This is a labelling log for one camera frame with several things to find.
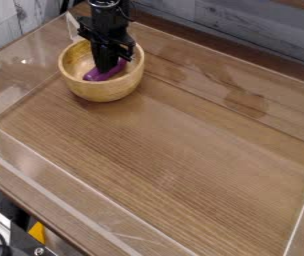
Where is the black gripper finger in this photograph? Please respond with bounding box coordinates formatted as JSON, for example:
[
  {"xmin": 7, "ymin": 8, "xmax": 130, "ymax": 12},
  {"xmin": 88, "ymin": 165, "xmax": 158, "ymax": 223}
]
[
  {"xmin": 104, "ymin": 46, "xmax": 121, "ymax": 72},
  {"xmin": 91, "ymin": 40, "xmax": 107, "ymax": 71}
]

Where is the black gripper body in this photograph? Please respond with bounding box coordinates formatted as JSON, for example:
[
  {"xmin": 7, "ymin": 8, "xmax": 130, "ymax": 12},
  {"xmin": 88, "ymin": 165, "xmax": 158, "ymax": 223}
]
[{"xmin": 76, "ymin": 0, "xmax": 136, "ymax": 61}]

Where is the brown wooden bowl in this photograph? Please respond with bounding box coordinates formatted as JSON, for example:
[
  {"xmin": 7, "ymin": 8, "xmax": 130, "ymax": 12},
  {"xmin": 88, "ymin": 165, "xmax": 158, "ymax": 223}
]
[{"xmin": 57, "ymin": 39, "xmax": 146, "ymax": 102}]

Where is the purple toy eggplant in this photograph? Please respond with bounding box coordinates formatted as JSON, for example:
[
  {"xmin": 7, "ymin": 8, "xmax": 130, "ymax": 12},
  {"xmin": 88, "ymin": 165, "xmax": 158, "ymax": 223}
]
[{"xmin": 83, "ymin": 58, "xmax": 127, "ymax": 82}]

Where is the clear acrylic back barrier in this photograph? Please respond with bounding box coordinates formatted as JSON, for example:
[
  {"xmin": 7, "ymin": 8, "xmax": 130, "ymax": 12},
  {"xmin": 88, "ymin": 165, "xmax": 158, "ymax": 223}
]
[{"xmin": 130, "ymin": 23, "xmax": 304, "ymax": 141}]

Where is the clear acrylic barrier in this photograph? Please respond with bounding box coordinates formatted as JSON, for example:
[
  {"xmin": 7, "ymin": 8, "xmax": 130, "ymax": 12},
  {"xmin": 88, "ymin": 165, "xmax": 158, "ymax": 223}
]
[
  {"xmin": 130, "ymin": 23, "xmax": 304, "ymax": 141},
  {"xmin": 0, "ymin": 129, "xmax": 198, "ymax": 256}
]

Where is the clear acrylic front barrier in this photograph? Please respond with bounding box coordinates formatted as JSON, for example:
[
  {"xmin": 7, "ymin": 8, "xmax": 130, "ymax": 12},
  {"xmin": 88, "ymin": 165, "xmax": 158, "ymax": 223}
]
[{"xmin": 0, "ymin": 129, "xmax": 198, "ymax": 256}]

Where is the yellow black device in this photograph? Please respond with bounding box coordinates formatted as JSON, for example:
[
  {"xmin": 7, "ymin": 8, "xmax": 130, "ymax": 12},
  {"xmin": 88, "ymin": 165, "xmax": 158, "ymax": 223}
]
[{"xmin": 9, "ymin": 222, "xmax": 57, "ymax": 256}]

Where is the clear acrylic corner bracket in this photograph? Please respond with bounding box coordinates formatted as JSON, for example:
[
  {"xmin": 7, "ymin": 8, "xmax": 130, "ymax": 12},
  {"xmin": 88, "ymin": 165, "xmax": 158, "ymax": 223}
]
[{"xmin": 65, "ymin": 12, "xmax": 81, "ymax": 42}]

